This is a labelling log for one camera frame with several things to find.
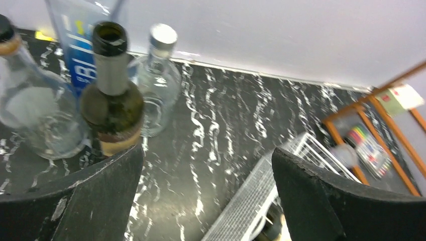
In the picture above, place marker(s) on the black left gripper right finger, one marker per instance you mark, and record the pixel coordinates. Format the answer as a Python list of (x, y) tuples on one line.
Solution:
[(321, 205)]

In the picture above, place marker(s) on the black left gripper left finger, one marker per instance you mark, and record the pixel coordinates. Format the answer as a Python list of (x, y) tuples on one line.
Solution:
[(91, 204)]

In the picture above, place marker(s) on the green wine bottle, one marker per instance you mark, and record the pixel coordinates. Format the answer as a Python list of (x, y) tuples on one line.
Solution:
[(112, 105)]

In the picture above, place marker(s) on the clear labelled wine bottle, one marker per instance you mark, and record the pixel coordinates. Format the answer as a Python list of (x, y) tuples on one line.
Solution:
[(37, 104)]

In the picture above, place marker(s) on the clear round glass bottle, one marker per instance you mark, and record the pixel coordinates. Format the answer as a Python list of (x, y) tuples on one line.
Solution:
[(158, 80)]

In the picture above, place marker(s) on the blue square glass bottle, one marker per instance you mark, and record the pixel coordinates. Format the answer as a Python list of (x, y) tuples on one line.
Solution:
[(73, 22)]

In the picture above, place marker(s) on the dark black-capped wine bottle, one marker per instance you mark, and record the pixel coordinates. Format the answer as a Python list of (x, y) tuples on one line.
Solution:
[(272, 224)]

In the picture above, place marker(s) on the small clear plastic cup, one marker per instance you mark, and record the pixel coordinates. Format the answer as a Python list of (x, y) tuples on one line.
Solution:
[(346, 155)]

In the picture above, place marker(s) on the coloured marker pen pack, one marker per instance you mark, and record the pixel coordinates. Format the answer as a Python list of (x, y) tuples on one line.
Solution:
[(371, 154)]

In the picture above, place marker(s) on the orange wooden shelf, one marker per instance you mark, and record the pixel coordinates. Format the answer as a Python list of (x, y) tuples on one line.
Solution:
[(357, 107)]

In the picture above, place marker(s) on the small white box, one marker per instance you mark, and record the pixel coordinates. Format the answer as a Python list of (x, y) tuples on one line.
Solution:
[(399, 99)]

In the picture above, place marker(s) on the white wire wine rack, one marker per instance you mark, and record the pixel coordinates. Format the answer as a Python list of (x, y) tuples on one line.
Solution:
[(241, 219)]

